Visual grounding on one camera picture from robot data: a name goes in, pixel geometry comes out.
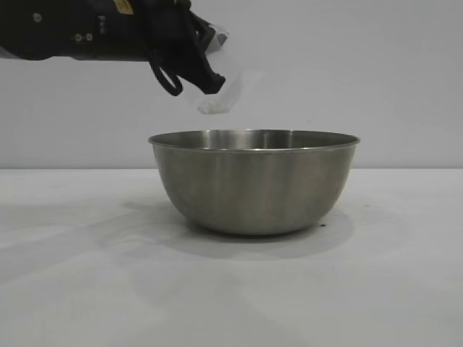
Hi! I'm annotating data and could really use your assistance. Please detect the clear plastic measuring cup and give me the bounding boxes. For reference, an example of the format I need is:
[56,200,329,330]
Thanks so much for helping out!
[195,24,271,117]

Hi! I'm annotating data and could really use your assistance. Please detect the white rice grains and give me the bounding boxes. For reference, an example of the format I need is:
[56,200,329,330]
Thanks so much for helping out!
[196,94,238,116]

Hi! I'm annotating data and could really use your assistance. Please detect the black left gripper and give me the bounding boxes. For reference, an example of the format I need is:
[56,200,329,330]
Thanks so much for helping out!
[97,0,227,95]

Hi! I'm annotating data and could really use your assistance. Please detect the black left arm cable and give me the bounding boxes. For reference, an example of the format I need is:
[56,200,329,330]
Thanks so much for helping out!
[145,50,184,98]

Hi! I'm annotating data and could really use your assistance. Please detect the stainless steel mixing bowl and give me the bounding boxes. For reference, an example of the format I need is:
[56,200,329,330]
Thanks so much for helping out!
[148,128,362,236]

